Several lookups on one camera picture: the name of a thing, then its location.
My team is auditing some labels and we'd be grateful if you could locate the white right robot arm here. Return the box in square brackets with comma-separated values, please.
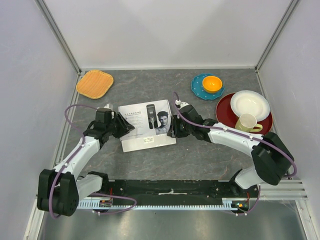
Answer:
[167, 101, 297, 197]

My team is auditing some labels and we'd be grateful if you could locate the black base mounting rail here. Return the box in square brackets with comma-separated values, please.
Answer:
[99, 179, 259, 207]

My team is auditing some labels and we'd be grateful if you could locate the white paper bowl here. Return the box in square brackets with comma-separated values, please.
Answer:
[230, 90, 270, 122]

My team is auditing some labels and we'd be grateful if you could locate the woven orange tray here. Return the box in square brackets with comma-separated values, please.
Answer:
[76, 69, 114, 100]

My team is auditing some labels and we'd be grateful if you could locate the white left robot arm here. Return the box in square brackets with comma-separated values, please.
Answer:
[37, 105, 134, 219]

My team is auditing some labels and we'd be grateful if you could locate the dark red plate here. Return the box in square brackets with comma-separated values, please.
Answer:
[215, 93, 273, 135]

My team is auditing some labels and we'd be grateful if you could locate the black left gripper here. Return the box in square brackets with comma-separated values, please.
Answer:
[106, 112, 135, 139]

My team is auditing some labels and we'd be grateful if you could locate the teal dotted plate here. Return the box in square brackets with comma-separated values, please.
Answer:
[191, 73, 225, 100]

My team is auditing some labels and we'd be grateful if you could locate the white clipper kit box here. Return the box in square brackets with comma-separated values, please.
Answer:
[118, 99, 176, 153]

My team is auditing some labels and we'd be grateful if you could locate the pale yellow mug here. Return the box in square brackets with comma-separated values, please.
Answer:
[235, 113, 263, 133]

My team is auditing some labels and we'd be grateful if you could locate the orange bowl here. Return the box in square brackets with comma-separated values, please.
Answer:
[202, 75, 223, 94]

